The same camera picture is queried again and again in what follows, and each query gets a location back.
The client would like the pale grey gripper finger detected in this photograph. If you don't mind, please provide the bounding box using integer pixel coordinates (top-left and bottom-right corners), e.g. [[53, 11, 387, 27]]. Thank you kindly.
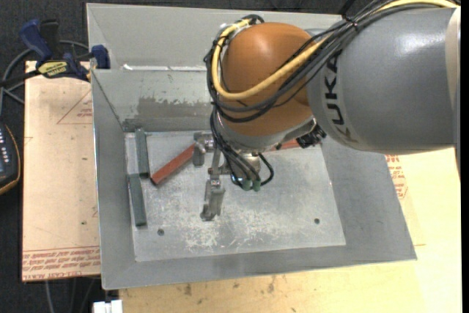
[[199, 177, 226, 222], [193, 131, 215, 167]]

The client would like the red-brown flat block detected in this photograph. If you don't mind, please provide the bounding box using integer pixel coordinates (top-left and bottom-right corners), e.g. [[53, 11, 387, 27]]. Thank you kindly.
[[150, 142, 199, 186], [274, 139, 301, 151]]

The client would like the grey metal bin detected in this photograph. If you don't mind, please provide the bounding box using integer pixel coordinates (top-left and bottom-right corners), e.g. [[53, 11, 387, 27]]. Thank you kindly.
[[86, 2, 418, 291]]

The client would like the dark green flat block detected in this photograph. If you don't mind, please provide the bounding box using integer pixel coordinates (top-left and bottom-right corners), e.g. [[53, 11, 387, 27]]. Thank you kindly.
[[134, 128, 152, 179], [126, 173, 149, 228]]

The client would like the brown cardboard board red print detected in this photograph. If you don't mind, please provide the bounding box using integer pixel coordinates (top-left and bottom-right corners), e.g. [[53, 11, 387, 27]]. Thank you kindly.
[[21, 60, 428, 283]]

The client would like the black cylinder on white bracket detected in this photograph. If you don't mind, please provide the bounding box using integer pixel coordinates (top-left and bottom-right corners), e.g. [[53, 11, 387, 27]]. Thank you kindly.
[[295, 127, 328, 150]]

